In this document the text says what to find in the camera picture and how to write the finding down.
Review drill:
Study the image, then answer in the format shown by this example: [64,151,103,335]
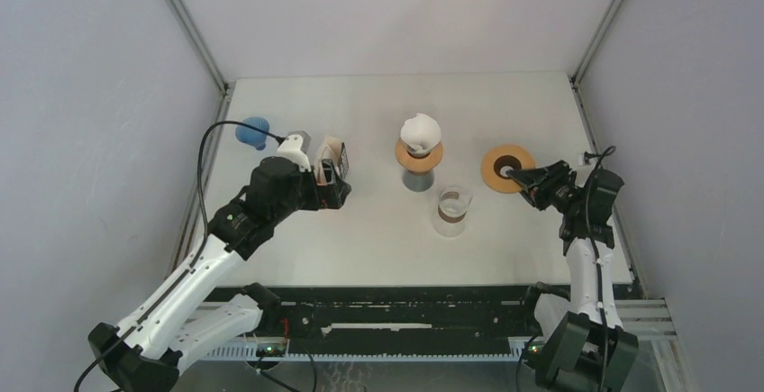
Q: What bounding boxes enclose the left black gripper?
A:
[270,160,350,225]

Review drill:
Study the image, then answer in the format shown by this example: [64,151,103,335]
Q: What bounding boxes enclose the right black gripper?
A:
[506,159,583,215]

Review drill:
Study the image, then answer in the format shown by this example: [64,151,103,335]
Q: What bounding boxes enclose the orange coffee filter box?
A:
[314,135,350,186]

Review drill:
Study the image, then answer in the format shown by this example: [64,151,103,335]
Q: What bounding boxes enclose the clear glass carafe brown band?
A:
[432,186,473,238]

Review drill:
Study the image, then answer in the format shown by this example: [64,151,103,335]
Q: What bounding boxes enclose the grey glass carafe brown band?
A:
[402,170,434,193]

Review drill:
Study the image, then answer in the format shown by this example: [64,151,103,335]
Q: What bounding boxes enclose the wooden dripper ring holder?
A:
[395,139,444,175]

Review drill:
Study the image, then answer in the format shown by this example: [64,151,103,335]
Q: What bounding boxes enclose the white paper coffee filter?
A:
[399,113,441,158]

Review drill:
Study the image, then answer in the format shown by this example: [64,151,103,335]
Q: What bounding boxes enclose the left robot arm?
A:
[88,157,351,391]

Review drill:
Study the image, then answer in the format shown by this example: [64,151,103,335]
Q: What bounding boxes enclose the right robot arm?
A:
[507,160,639,391]

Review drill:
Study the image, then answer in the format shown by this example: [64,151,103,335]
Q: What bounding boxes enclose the blue ribbed dripper cone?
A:
[235,116,270,150]

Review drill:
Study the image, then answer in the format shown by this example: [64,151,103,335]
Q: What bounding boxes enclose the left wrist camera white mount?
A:
[276,131,312,172]

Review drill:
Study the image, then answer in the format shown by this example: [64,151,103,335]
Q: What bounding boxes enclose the left black cable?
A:
[74,120,287,392]

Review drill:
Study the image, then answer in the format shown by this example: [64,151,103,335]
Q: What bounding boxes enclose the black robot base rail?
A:
[206,286,540,360]

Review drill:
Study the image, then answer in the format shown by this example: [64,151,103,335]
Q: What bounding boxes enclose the left aluminium frame post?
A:
[165,0,229,95]

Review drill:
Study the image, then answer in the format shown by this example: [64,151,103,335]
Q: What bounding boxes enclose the aluminium frame post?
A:
[570,0,626,89]
[165,0,229,95]

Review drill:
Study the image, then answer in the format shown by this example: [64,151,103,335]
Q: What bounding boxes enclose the right aluminium frame post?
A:
[570,0,626,89]

